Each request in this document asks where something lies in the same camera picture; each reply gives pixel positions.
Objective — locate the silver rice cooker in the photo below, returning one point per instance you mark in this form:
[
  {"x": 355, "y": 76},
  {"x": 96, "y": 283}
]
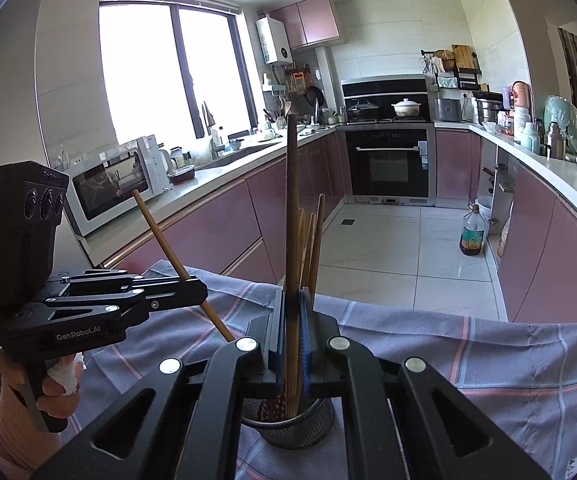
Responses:
[{"x": 448, "y": 110}]

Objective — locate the black range hood stove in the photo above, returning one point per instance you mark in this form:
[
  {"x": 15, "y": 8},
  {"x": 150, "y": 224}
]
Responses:
[{"x": 383, "y": 87}]

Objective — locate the white casserole pot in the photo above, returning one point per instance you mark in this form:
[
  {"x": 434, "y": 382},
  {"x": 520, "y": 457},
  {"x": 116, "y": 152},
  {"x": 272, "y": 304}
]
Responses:
[{"x": 407, "y": 108}]

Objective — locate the white wall water heater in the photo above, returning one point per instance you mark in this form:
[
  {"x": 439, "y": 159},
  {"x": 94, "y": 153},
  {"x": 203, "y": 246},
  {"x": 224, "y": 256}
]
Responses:
[{"x": 273, "y": 40}]

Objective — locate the dark red bowl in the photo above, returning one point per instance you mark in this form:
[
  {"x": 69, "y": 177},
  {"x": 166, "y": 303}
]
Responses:
[{"x": 182, "y": 175}]

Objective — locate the black pot with glass lid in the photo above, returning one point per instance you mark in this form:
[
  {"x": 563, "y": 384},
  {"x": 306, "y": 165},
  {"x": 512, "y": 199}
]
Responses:
[{"x": 363, "y": 110}]

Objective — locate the person's left forearm pink sleeve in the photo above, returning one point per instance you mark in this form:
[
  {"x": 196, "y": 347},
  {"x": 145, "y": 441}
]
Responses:
[{"x": 3, "y": 435}]

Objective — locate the black mesh utensil holder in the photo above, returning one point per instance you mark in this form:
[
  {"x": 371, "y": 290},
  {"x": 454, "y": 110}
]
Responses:
[{"x": 298, "y": 430}]

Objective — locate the pink curved base cabinets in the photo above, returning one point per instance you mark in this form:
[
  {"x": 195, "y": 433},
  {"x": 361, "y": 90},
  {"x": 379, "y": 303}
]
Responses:
[{"x": 553, "y": 250}]

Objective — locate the wooden cutting board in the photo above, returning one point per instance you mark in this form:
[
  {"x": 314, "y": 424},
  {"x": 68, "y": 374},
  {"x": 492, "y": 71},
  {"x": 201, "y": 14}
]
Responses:
[{"x": 463, "y": 56}]

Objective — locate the black wall storage rack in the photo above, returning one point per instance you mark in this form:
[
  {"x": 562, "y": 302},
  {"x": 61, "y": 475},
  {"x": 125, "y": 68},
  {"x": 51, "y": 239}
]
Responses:
[{"x": 448, "y": 80}]

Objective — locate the large kitchen window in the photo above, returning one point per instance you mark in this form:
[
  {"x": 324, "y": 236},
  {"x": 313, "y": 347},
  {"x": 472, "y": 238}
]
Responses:
[{"x": 168, "y": 70}]

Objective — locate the cooking oil bottle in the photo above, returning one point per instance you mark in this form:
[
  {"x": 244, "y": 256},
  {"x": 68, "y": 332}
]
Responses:
[{"x": 472, "y": 235}]

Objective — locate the person's left hand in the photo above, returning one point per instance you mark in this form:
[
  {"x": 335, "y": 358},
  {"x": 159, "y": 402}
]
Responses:
[{"x": 61, "y": 400}]

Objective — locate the steel cooking pot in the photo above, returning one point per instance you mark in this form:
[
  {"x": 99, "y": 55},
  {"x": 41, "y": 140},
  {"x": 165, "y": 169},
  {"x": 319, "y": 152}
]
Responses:
[{"x": 488, "y": 107}]

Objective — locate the pink base cabinet beside oven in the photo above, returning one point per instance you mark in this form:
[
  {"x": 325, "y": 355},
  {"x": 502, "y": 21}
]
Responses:
[{"x": 456, "y": 165}]

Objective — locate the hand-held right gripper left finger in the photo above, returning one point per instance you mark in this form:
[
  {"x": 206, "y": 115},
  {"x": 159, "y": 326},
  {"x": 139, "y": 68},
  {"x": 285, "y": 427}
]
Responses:
[{"x": 273, "y": 350}]

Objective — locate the black built-in oven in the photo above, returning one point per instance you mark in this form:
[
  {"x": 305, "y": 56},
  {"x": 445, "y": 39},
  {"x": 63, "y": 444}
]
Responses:
[{"x": 388, "y": 170}]

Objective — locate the hanging black frying pan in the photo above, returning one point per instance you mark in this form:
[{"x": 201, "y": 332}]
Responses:
[{"x": 314, "y": 96}]

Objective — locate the bunch of wooden chopsticks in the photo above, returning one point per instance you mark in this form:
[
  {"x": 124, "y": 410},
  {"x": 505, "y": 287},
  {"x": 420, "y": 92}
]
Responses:
[{"x": 317, "y": 230}]

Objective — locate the pink base cabinets below sink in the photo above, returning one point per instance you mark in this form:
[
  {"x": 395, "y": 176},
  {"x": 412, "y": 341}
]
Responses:
[{"x": 208, "y": 220}]

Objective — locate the grey checked tablecloth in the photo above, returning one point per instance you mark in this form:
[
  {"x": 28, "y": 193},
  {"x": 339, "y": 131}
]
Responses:
[{"x": 468, "y": 350}]

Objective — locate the pink wall cabinets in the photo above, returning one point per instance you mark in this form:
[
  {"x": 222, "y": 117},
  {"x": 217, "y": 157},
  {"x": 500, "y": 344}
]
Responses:
[{"x": 313, "y": 20}]

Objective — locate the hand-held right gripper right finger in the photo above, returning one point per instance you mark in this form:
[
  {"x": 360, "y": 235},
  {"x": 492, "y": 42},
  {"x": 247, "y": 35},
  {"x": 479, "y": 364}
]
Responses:
[{"x": 307, "y": 345}]

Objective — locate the steel thermos flask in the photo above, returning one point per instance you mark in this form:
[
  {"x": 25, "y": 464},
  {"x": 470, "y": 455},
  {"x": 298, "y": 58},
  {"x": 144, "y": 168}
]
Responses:
[{"x": 556, "y": 140}]

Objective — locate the pink kettle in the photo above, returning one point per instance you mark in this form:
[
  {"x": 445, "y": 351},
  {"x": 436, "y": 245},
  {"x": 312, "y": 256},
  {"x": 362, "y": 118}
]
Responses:
[{"x": 522, "y": 95}]

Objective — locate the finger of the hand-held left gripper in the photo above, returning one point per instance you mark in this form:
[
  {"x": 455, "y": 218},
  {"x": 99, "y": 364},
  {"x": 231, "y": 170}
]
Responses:
[
  {"x": 103, "y": 277},
  {"x": 173, "y": 295}
]

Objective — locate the kitchen sink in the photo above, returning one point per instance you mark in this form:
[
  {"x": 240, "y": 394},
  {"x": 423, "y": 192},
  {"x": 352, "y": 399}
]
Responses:
[{"x": 238, "y": 155}]

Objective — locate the single wooden chopstick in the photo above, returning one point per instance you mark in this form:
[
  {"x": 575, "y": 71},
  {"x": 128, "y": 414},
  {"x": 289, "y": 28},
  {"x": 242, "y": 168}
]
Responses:
[
  {"x": 291, "y": 185},
  {"x": 163, "y": 240}
]

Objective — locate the white microwave oven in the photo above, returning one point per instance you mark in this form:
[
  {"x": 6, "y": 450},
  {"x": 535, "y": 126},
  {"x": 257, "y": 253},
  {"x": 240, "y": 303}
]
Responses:
[{"x": 113, "y": 180}]

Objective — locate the green fan in plastic cover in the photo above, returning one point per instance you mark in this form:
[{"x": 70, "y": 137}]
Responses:
[{"x": 571, "y": 120}]

